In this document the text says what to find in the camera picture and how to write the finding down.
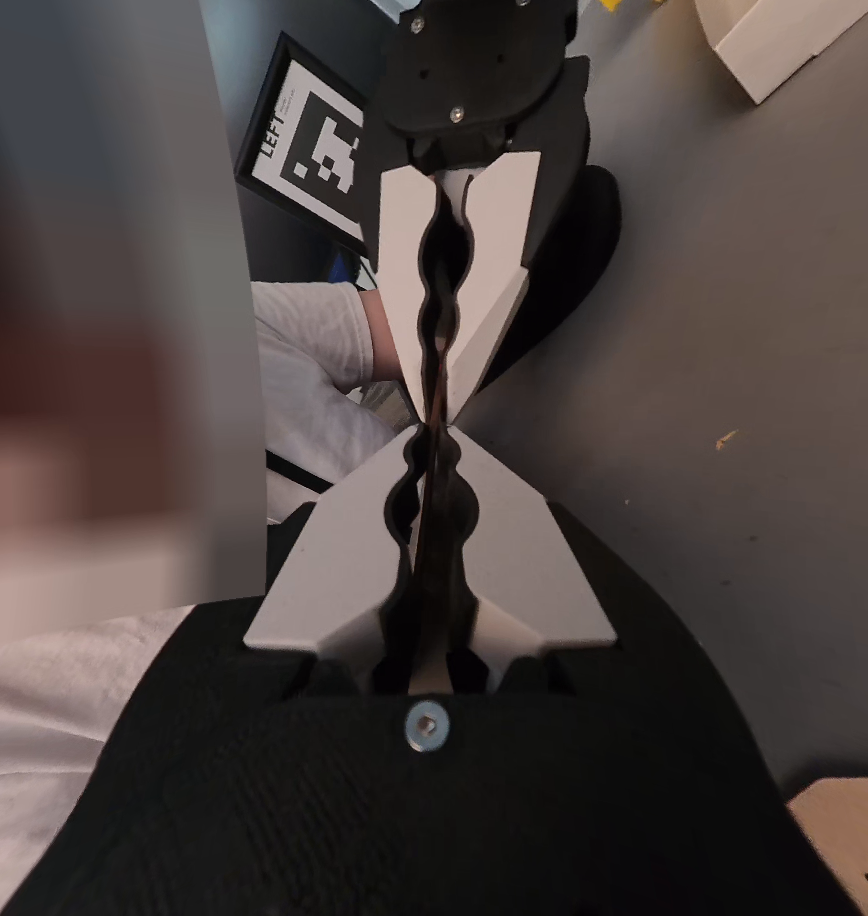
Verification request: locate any black framed marker sign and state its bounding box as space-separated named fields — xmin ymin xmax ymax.
xmin=235 ymin=31 xmax=372 ymax=257

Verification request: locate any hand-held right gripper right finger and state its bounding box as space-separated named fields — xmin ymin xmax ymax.
xmin=437 ymin=422 xmax=619 ymax=656

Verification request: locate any laser-cut wooden parts sheet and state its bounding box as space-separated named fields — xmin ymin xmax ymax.
xmin=413 ymin=315 xmax=455 ymax=691

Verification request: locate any person's left forearm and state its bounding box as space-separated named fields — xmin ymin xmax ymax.
xmin=361 ymin=292 xmax=395 ymax=384

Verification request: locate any black neck lanyard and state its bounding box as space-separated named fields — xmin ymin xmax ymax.
xmin=266 ymin=447 xmax=335 ymax=496

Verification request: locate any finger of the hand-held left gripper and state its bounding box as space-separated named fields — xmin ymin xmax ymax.
xmin=434 ymin=150 xmax=544 ymax=425
xmin=375 ymin=163 xmax=445 ymax=425

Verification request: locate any blue object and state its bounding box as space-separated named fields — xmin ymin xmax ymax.
xmin=330 ymin=247 xmax=378 ymax=291

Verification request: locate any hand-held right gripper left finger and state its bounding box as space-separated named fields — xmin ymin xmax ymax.
xmin=242 ymin=424 xmax=424 ymax=670

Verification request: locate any white cardboard tray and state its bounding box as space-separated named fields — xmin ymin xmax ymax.
xmin=693 ymin=0 xmax=868 ymax=107

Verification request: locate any perforated wooden plate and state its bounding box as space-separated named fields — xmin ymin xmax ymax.
xmin=786 ymin=776 xmax=868 ymax=916

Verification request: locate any black ribbed wrist rest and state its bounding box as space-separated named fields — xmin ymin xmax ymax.
xmin=470 ymin=163 xmax=623 ymax=402

